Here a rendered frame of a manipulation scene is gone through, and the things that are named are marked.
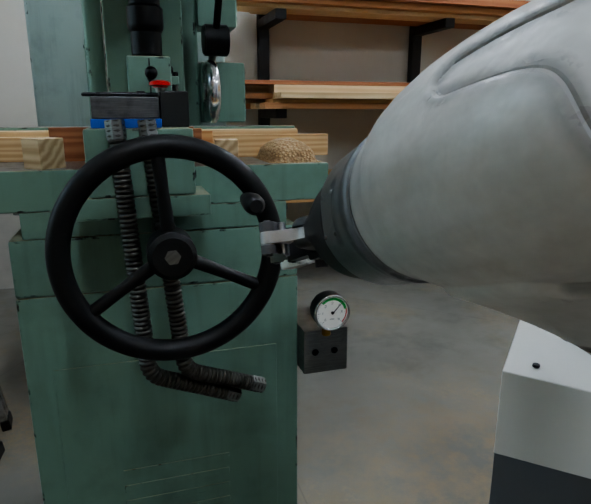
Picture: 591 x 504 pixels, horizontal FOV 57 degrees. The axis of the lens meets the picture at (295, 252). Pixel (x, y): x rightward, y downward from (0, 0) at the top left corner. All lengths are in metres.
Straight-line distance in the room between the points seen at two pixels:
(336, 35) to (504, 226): 3.41
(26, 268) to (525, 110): 0.79
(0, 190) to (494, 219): 0.76
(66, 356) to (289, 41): 2.81
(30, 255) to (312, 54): 2.83
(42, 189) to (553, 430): 0.73
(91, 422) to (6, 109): 2.56
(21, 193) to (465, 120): 0.75
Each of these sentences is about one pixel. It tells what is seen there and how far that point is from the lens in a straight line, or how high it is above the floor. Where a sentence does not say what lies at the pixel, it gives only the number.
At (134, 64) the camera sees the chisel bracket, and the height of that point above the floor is 1.06.
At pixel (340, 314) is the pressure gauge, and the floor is 0.66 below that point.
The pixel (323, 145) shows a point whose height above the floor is 0.92.
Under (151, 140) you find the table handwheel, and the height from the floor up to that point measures 0.95.
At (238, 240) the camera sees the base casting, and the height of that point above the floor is 0.78.
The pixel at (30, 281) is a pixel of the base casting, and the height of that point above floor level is 0.74.
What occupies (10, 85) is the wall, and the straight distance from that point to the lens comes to 3.35.
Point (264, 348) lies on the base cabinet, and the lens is 0.95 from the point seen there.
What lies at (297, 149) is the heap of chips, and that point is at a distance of 0.91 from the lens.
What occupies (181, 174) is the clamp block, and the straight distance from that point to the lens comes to 0.76.
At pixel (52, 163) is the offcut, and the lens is 0.87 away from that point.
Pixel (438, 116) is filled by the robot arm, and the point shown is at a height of 0.98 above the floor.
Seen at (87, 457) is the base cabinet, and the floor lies 0.43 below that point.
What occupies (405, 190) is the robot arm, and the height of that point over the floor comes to 0.95.
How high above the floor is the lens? 0.98
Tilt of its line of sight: 14 degrees down
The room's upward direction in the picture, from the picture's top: straight up
